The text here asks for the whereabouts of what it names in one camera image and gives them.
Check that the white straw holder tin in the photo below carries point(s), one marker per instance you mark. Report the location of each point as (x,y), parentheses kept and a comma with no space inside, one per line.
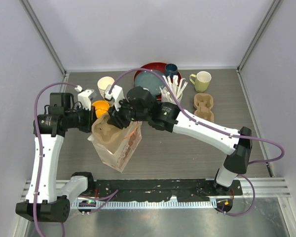
(168,98)

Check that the orange plastic bowl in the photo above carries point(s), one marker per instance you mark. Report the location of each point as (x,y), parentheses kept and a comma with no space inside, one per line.
(101,107)

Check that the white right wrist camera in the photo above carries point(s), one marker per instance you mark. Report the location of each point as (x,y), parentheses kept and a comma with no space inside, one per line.
(114,94)

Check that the dark blue ceramic cup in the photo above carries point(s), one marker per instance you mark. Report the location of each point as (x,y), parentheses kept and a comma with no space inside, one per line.
(170,70)

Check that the brown cardboard cup carrier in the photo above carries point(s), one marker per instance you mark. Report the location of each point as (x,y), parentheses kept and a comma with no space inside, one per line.
(106,134)
(203,103)

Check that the blue ceramic plate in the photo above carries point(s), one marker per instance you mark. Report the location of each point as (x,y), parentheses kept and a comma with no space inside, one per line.
(150,82)

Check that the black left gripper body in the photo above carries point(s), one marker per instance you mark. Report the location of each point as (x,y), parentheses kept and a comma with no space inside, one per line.
(81,119)

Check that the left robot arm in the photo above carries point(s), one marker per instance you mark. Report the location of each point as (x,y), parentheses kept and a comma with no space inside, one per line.
(51,204)

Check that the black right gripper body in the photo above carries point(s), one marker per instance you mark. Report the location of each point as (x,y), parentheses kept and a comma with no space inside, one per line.
(126,114)

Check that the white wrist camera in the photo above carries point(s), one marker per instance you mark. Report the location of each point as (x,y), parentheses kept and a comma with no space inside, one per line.
(85,97)
(114,94)

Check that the red round tray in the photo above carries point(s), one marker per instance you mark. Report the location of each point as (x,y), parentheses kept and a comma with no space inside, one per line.
(157,67)

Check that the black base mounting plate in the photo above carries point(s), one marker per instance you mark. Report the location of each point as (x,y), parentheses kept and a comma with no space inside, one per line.
(158,190)

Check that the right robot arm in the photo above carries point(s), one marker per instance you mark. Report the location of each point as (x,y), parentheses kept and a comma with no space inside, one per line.
(172,118)

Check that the light green ceramic mug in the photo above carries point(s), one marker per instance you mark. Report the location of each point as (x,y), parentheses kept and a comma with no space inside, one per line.
(200,81)

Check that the brown paper takeout bag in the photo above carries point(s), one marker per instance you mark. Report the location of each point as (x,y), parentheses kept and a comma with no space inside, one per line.
(118,160)

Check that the aluminium frame rail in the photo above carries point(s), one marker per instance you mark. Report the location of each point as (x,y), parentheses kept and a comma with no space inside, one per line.
(255,187)

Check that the stack of white paper cups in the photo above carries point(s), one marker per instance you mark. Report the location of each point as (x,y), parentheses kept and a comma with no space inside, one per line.
(103,83)

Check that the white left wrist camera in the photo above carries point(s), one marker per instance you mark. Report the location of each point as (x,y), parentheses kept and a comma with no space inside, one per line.
(85,97)

